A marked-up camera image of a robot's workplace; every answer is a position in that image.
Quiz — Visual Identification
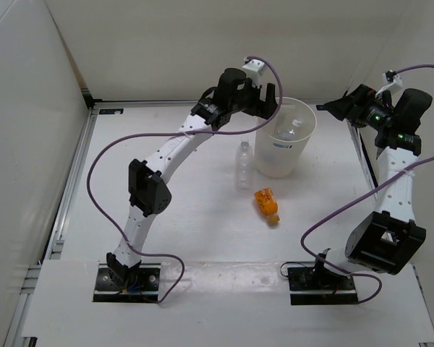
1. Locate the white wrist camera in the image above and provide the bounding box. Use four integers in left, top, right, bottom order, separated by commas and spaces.
375, 69, 403, 98
242, 56, 267, 89

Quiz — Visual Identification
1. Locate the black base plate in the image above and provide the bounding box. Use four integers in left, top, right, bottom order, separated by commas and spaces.
280, 262, 358, 306
92, 263, 161, 304

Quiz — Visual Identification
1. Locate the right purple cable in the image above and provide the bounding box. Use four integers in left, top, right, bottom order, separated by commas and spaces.
300, 64, 434, 304

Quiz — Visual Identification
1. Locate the blue label plastic bottle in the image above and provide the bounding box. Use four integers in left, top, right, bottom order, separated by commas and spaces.
274, 119, 302, 142

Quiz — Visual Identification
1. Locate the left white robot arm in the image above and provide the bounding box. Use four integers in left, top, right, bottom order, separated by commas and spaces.
106, 59, 277, 289

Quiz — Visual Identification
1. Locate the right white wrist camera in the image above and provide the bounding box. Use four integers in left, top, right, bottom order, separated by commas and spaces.
375, 69, 403, 98

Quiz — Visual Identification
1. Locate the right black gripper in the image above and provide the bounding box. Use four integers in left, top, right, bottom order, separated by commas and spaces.
323, 85, 396, 132

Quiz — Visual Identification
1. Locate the purple cable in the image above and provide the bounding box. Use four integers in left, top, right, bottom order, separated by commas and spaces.
300, 64, 434, 304
86, 55, 285, 304

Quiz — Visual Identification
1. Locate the left blue corner sticker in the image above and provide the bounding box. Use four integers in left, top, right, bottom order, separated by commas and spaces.
98, 108, 124, 115

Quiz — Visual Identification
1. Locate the clear plastic bottle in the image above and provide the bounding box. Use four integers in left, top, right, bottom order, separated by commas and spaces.
235, 140, 253, 191

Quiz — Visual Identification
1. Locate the aluminium table frame rail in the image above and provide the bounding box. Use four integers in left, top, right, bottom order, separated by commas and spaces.
3, 88, 97, 346

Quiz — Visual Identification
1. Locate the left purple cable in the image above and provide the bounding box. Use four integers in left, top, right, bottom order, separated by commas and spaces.
86, 55, 285, 304

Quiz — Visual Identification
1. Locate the cream plastic bin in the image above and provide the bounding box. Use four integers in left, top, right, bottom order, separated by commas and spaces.
254, 97, 317, 178

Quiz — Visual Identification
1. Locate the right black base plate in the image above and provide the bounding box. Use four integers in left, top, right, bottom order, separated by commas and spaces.
280, 262, 358, 306

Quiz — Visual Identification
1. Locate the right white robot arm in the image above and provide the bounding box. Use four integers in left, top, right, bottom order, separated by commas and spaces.
310, 85, 433, 289

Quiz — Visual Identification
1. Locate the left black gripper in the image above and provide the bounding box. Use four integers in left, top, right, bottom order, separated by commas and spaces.
229, 78, 278, 120

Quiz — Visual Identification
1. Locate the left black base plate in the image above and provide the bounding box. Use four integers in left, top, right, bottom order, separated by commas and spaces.
92, 263, 161, 304

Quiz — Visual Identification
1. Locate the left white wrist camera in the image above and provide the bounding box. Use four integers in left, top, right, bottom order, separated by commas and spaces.
242, 56, 267, 89

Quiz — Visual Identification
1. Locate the orange juice bottle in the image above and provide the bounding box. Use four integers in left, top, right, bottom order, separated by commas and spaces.
254, 188, 280, 226

